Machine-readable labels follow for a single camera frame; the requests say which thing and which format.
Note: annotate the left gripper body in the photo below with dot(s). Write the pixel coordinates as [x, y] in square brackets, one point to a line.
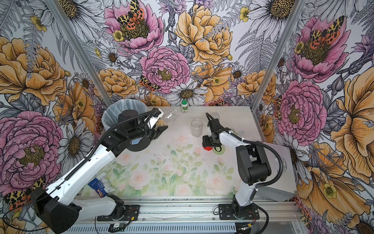
[156, 128]

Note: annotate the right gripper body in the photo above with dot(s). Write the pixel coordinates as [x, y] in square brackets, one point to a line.
[207, 141]

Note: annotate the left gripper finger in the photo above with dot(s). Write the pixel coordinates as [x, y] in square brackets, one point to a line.
[155, 113]
[156, 132]

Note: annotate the red jar lid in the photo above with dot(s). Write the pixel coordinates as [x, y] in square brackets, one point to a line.
[208, 148]

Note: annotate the red-lid peanut jar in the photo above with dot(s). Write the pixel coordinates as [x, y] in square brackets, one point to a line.
[170, 115]

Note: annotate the green-lid peanut jar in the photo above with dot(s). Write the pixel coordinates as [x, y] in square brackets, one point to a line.
[215, 116]
[196, 127]

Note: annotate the black trash bin with liner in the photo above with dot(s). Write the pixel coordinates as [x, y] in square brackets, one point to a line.
[122, 110]

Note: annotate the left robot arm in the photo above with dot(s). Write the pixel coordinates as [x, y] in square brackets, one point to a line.
[56, 205]

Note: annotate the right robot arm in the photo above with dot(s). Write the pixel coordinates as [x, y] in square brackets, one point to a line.
[252, 162]

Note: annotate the small green-cap white bottle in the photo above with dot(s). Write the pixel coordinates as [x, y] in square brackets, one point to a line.
[184, 105]

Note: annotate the blue white small packet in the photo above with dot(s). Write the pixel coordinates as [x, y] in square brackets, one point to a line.
[101, 185]

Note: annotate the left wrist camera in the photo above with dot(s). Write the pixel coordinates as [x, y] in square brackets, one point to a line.
[151, 123]

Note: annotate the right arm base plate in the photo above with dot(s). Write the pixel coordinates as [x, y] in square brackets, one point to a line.
[234, 212]

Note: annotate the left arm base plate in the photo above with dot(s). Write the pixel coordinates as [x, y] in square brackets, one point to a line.
[123, 213]

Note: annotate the aluminium front rail frame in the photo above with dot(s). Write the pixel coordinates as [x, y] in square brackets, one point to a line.
[201, 215]

